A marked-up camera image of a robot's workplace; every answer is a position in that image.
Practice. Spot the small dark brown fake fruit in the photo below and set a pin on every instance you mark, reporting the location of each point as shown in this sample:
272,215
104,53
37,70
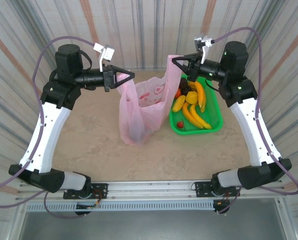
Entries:
187,90

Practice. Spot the yellow fake mango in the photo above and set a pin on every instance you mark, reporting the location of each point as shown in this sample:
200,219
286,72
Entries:
178,103

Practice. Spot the orange red fake tomato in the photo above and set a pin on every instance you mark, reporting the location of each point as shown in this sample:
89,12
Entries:
178,93

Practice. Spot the yellow fake banana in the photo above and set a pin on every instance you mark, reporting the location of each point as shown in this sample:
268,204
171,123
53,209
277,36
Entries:
200,117
189,116

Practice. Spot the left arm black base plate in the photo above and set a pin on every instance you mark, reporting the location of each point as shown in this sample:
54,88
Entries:
101,191

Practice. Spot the small red fake cherry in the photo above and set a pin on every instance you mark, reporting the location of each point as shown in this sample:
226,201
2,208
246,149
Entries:
180,124

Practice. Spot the large dark brown fake fruit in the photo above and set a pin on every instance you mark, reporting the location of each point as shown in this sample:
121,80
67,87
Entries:
183,82

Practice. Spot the purple fake fruit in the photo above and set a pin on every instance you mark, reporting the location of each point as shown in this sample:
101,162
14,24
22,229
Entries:
137,133

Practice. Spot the aluminium mounting rail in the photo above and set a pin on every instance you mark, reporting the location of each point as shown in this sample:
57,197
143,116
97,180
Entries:
151,187

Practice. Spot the black wiring connector block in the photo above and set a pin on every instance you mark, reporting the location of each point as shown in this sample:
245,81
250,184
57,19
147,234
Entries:
217,205

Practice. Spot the pink printed plastic bag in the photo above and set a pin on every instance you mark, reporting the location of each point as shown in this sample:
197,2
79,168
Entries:
149,105

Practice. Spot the grey metal panel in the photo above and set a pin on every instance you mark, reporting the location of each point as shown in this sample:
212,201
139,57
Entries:
151,225

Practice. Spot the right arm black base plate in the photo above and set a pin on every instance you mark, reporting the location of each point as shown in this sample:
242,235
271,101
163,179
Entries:
201,190

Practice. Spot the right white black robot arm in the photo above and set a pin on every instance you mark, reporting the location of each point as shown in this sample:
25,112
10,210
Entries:
254,132

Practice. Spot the green plastic basket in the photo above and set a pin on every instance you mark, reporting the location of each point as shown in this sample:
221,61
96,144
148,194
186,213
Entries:
215,110

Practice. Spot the lumpy yellow fake fruit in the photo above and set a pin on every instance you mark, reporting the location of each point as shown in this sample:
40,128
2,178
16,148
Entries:
191,97

